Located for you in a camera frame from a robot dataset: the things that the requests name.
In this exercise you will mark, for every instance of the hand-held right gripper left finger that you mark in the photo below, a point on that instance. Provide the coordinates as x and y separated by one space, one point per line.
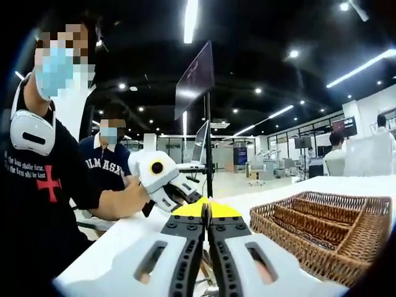
161 266

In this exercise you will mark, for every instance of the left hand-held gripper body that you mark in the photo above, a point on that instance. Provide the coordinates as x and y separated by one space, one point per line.
145 173

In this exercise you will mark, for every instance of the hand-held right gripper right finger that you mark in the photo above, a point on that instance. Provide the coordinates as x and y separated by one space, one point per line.
241 266

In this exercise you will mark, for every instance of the brown wicker storage tray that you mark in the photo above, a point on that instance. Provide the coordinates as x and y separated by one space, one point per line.
309 247

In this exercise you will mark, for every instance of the person's left hand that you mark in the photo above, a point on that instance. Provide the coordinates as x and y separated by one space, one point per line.
136 193

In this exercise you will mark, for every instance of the silver laptop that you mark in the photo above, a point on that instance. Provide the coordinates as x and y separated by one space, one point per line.
199 145

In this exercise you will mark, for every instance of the dark blue standing sign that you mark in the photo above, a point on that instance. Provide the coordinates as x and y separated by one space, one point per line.
240 157

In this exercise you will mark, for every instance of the white background workstation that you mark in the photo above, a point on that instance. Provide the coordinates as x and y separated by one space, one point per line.
263 168

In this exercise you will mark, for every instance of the large black monitor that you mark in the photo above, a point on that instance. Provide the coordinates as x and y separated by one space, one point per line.
196 80

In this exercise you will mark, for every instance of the straight ceiling light strip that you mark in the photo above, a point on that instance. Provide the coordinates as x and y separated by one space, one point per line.
280 111

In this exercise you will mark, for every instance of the person's black printed t-shirt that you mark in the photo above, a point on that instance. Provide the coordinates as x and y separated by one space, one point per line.
31 222

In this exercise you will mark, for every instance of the white neck-worn device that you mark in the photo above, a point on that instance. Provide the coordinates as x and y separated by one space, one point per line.
31 123

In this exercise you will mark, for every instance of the small black monitor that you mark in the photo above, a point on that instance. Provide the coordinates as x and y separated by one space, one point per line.
302 142

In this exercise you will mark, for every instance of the white mesh office chair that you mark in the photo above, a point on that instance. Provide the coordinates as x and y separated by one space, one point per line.
368 154

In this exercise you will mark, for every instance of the ceiling spotlights group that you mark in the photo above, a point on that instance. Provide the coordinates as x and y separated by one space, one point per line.
294 53

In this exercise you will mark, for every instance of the wall display screen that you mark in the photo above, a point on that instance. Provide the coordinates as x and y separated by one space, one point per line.
343 127

